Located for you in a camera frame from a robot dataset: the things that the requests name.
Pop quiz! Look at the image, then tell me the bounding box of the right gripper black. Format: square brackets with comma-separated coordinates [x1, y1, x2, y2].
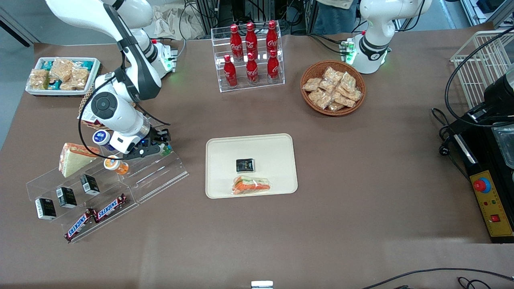
[141, 128, 172, 157]

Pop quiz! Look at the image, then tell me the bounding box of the orange gum bottle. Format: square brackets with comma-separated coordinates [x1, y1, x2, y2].
[104, 155, 130, 175]

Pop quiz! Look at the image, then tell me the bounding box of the blue gum bottle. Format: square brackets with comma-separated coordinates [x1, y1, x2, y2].
[92, 129, 111, 147]

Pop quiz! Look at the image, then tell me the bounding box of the white rectangular snack tray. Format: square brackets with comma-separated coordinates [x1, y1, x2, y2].
[25, 57, 101, 97]

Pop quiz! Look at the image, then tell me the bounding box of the beige serving tray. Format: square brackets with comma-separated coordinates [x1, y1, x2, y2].
[205, 133, 298, 199]

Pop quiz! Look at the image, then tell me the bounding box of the clear acrylic step shelf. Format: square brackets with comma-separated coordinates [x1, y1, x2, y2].
[26, 136, 189, 243]

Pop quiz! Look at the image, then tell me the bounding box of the Snickers chocolate bar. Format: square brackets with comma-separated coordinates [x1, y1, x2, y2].
[64, 209, 97, 242]
[93, 193, 127, 222]

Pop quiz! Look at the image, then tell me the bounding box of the small black carton box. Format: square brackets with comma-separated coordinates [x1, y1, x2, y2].
[35, 197, 57, 220]
[56, 187, 77, 208]
[80, 174, 100, 196]

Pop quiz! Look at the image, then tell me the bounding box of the oval wicker basket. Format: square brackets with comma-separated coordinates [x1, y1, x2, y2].
[78, 89, 98, 121]

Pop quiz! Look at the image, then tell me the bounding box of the large wrapped triangle sandwich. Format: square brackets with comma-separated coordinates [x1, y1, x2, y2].
[59, 142, 101, 178]

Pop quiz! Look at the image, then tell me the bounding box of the wrapped sandwich with orange filling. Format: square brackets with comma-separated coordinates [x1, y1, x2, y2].
[232, 175, 271, 196]

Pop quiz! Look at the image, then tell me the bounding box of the red Coca-Cola bottle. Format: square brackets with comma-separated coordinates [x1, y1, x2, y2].
[267, 49, 280, 83]
[223, 55, 238, 88]
[266, 20, 279, 57]
[246, 52, 259, 85]
[245, 22, 258, 59]
[230, 24, 244, 61]

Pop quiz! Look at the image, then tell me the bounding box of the crumpled beige paper bag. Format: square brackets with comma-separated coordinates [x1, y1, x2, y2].
[152, 4, 205, 41]

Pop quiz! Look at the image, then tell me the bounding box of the clear acrylic bottle rack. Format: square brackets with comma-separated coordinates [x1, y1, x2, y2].
[211, 21, 286, 93]

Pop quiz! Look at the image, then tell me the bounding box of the round wicker basket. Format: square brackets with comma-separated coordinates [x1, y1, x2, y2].
[300, 60, 366, 117]

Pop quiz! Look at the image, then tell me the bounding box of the person in blue jeans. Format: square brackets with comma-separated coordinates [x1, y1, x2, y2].
[313, 0, 362, 35]

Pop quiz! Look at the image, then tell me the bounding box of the black sealing machine yellow panel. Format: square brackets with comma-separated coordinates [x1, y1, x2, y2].
[448, 66, 514, 244]

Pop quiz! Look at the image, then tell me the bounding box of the clear plastic container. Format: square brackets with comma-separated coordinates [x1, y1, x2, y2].
[492, 125, 514, 169]

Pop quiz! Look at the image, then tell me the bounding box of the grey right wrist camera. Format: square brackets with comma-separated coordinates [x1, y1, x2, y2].
[124, 145, 163, 162]

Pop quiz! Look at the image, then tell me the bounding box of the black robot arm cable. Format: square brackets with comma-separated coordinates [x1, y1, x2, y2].
[78, 4, 171, 161]

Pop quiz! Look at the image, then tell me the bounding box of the black machine cable with plug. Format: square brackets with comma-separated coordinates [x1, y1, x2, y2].
[432, 108, 470, 181]

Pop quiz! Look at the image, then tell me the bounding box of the thick black cable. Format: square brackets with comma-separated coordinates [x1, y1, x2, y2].
[444, 26, 514, 129]

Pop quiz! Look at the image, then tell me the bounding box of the long black cable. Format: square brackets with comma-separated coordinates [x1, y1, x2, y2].
[361, 268, 514, 289]

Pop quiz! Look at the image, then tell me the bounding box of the white wire basket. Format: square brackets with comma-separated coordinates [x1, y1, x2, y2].
[450, 30, 514, 109]

